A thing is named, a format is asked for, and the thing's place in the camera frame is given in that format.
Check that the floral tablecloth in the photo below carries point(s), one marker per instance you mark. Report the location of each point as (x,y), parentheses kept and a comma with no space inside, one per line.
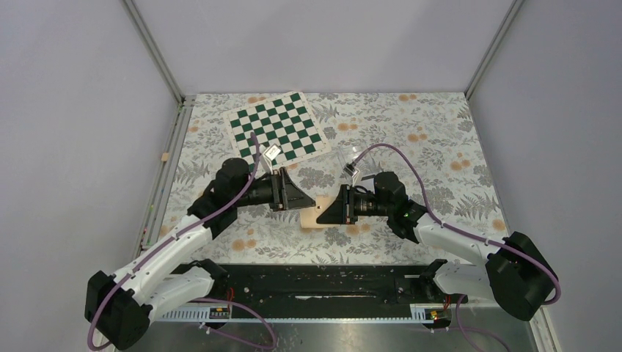
(428,139)

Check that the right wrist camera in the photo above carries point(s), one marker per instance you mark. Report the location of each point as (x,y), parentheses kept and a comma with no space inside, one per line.
(351,171)

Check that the green white chessboard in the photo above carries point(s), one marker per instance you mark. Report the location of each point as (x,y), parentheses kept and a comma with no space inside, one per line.
(286,120)

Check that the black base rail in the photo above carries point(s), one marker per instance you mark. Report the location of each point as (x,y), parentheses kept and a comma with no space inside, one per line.
(330,291)

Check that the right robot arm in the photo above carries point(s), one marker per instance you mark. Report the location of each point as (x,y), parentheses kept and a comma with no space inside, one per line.
(511,270)

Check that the clear plastic card box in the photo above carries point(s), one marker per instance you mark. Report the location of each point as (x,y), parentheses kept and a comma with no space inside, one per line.
(348,154)

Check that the beige card holder wallet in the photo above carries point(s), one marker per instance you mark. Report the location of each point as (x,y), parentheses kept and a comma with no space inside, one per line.
(309,216)

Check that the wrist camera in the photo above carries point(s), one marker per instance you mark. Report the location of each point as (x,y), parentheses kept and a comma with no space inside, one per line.
(271,152)
(351,171)

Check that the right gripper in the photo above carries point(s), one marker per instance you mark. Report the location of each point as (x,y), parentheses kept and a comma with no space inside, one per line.
(342,210)

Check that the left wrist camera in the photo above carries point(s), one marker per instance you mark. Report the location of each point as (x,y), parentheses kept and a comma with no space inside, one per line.
(271,152)

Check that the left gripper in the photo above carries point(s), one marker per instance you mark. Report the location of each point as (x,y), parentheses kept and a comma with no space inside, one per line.
(286,194)

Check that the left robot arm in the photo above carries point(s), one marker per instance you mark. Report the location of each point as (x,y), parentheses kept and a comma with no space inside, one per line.
(120,307)

